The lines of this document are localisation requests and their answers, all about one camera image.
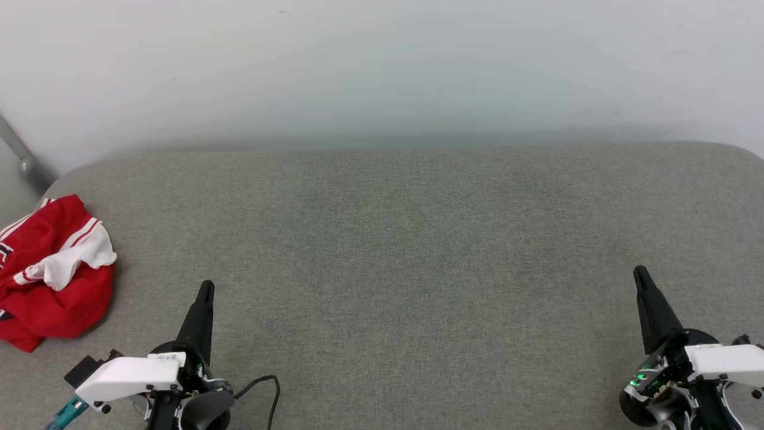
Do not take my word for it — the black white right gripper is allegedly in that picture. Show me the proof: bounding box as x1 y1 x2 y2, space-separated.
619 265 722 428

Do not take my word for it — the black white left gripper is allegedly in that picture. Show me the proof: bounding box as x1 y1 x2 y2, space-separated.
147 280 234 430

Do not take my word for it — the red white basketball jersey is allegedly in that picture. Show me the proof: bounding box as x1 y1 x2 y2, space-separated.
0 194 118 353

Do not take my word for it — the grey metal pole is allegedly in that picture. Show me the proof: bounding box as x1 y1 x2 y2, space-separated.
0 113 58 198

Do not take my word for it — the white left camera bracket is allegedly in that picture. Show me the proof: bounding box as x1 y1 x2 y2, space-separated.
74 352 187 414

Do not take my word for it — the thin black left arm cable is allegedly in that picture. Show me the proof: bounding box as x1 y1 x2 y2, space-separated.
232 374 281 430

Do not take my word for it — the black cable with teal plug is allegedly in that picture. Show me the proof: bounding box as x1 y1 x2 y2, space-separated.
45 397 90 430

